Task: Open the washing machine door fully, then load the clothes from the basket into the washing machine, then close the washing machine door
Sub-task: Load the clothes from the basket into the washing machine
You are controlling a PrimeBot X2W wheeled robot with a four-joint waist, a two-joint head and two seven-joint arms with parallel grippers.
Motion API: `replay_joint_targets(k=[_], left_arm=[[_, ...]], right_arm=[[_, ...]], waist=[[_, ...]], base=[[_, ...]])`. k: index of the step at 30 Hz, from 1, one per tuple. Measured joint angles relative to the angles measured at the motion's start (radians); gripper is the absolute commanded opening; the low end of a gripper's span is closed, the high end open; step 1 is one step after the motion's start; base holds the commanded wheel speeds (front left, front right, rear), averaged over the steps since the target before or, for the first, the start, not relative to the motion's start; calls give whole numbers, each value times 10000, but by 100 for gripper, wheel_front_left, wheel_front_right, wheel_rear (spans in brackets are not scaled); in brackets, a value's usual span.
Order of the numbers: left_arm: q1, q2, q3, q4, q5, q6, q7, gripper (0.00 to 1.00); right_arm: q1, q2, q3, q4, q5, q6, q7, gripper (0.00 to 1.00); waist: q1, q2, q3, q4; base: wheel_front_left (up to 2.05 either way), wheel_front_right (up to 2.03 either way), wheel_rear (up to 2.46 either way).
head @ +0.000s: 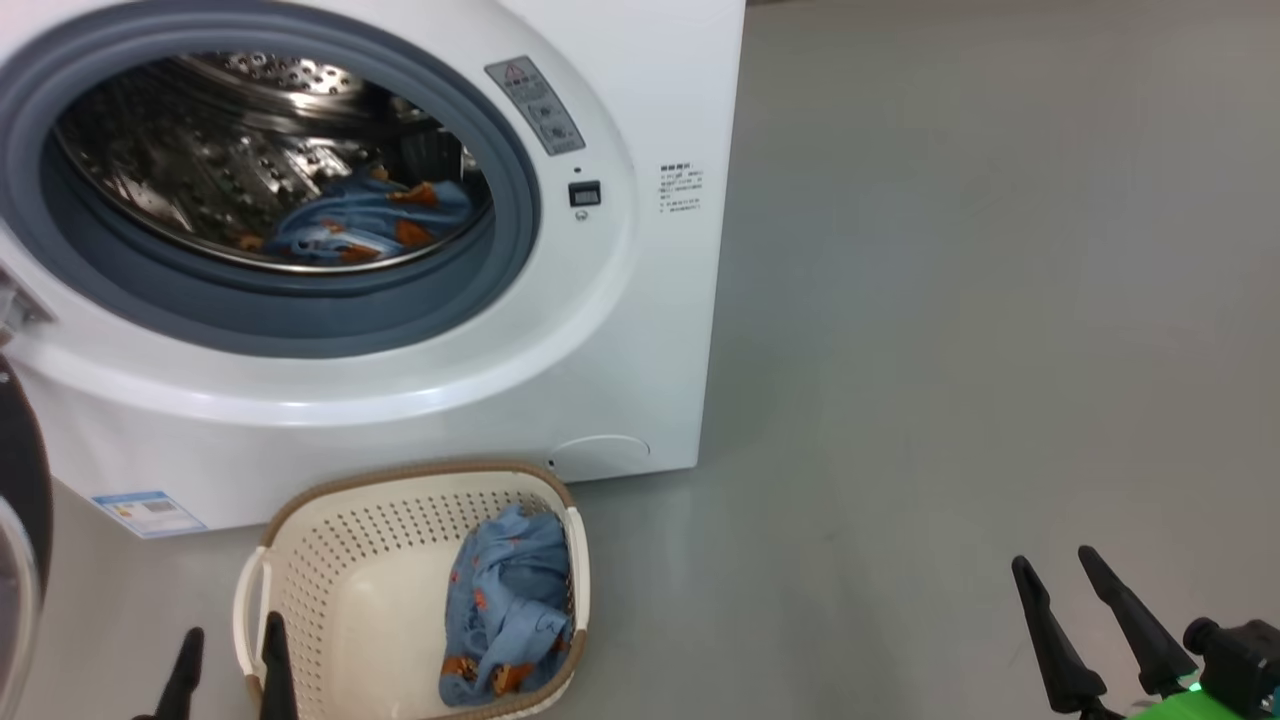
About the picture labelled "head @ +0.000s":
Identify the blue energy label sticker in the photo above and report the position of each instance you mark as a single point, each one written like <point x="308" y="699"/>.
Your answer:
<point x="150" y="513"/>

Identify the cream perforated laundry basket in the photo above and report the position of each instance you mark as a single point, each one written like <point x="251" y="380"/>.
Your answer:
<point x="360" y="600"/>

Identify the white front-load washing machine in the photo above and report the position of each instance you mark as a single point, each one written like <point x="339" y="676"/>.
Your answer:
<point x="600" y="330"/>

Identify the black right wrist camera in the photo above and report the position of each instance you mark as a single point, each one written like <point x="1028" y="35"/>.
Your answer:
<point x="1240" y="660"/>

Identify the black door latch socket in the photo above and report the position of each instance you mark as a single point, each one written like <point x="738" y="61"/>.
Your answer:
<point x="585" y="193"/>

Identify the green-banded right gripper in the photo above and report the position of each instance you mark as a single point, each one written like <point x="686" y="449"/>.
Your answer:
<point x="1190" y="708"/>

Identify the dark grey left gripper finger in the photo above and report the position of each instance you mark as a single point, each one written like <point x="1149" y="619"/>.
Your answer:
<point x="185" y="680"/>
<point x="275" y="680"/>

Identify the grey warning label strip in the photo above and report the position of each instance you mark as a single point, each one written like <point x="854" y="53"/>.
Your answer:
<point x="535" y="105"/>

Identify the black round glass washer door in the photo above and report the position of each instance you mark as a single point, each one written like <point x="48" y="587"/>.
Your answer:
<point x="22" y="470"/>

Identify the blue garment with orange print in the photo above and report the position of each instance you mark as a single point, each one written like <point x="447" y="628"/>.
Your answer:
<point x="510" y="600"/>
<point x="350" y="225"/>

